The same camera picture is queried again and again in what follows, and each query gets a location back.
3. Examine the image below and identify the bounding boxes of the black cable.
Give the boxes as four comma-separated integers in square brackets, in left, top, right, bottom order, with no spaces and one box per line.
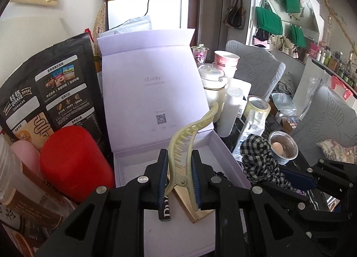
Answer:
[109,0,157,30]

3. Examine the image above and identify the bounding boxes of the cream glass clasp jar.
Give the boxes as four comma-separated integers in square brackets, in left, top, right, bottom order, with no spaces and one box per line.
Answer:
[198,62,228,123]

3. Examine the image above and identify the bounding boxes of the red plastic holder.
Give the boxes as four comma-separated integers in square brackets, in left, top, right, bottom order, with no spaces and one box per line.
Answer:
[330,75,357,101]

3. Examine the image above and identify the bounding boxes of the clear tape roll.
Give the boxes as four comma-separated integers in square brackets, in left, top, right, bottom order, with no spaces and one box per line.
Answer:
[244,96,272,123]

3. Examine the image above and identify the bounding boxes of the pink paper cup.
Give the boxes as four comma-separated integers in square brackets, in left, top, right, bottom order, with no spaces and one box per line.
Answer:
[213,50,240,77]

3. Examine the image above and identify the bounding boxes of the white printed packet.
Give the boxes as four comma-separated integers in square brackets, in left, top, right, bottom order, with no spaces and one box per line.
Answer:
[233,112,265,163]

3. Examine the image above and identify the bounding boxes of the woven straw mat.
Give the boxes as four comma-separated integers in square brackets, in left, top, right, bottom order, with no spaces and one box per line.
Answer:
[93,2,108,40]

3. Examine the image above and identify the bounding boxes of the lilac gift box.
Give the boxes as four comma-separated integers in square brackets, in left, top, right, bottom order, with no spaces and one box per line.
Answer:
[96,28,253,257]

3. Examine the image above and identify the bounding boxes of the steel cup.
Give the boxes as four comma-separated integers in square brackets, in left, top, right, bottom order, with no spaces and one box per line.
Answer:
[268,131,299,166]

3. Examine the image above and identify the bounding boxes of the white bottle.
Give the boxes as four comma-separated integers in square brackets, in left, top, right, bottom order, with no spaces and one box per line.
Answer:
[217,87,246,137]

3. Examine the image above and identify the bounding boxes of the grey clothing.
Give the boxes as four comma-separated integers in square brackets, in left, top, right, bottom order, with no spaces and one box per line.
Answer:
[276,80,296,98]

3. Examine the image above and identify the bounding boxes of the pink bottle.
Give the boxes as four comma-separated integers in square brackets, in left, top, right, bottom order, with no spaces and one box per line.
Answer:
[10,140,45,179]

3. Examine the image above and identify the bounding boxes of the clear jar with brown label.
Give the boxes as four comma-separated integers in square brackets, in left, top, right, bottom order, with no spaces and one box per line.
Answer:
[0,134,79,235]

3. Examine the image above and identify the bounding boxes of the long black printed box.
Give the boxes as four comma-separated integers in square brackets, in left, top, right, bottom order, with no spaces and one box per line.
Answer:
[158,196,172,222]

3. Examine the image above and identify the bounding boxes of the red cylindrical canister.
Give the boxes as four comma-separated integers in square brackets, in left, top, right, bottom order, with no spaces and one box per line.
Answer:
[39,126,116,204]

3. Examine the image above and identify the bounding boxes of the hanging brown bag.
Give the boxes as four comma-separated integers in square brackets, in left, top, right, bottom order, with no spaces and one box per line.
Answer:
[223,0,246,31]

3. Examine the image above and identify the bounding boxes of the white plastic pouch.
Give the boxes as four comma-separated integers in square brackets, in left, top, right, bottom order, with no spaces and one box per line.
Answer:
[98,15,152,40]

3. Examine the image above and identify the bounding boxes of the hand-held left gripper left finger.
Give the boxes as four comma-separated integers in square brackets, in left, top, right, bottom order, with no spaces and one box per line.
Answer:
[35,149,169,257]

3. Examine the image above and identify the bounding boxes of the dried branch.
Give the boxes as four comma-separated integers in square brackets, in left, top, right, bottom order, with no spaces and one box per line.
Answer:
[315,0,355,51]

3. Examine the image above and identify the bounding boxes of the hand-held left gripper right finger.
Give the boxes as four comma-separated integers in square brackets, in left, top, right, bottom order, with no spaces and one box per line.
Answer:
[191,150,321,257]

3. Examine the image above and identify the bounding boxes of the black oatmeal bag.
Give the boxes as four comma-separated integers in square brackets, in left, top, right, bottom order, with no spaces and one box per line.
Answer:
[0,33,112,157]

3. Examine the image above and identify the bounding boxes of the floral cushion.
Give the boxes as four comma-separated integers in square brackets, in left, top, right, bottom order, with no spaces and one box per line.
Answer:
[316,139,357,164]

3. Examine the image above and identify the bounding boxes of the white handbag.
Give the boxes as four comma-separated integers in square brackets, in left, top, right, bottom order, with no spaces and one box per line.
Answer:
[269,35,296,56]

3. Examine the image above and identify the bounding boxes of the black white checkered scrunchie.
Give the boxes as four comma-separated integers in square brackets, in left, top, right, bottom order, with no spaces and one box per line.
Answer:
[240,134,293,190]

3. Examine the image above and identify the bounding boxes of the white refrigerator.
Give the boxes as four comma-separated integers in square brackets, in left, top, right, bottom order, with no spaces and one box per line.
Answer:
[107,0,196,33]

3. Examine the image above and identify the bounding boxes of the grey leaf-pattern chair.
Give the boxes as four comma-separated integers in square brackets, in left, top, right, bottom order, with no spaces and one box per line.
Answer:
[290,85,357,167]
[225,40,286,101]

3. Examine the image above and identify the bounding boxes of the brown egg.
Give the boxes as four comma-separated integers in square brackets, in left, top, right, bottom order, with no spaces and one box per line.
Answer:
[271,141,285,157]

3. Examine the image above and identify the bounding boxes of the silver foil bag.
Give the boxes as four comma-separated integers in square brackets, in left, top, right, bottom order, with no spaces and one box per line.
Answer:
[270,92,297,118]

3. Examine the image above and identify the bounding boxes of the panda print cup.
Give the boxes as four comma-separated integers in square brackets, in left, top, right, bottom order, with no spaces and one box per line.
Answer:
[191,45,210,66]

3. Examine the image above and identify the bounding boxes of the black and pink bag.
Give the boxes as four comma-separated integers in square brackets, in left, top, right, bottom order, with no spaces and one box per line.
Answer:
[252,28,271,48]

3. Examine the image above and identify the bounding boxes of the row of cosmetic bottles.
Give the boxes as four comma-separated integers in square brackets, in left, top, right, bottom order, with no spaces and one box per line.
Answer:
[307,42,357,84]

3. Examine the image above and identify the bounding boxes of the clear plastic bag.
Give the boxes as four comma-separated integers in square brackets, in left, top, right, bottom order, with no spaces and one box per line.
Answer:
[300,77,325,115]

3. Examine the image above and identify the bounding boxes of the brown door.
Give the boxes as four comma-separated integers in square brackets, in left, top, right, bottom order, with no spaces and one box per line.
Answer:
[176,0,201,30]

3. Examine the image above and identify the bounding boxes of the pale yellow hair claw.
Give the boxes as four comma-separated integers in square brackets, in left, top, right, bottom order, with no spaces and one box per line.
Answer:
[166,102,219,211]

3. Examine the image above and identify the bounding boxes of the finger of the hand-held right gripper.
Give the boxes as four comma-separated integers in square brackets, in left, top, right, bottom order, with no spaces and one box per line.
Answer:
[279,159,357,191]
[284,187,357,236]

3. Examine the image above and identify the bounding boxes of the brown printed packet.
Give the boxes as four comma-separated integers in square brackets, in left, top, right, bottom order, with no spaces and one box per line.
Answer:
[0,204,48,257]

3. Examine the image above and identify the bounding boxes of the rose gold slim box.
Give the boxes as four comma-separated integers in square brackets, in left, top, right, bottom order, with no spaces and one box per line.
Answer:
[173,186,214,224]

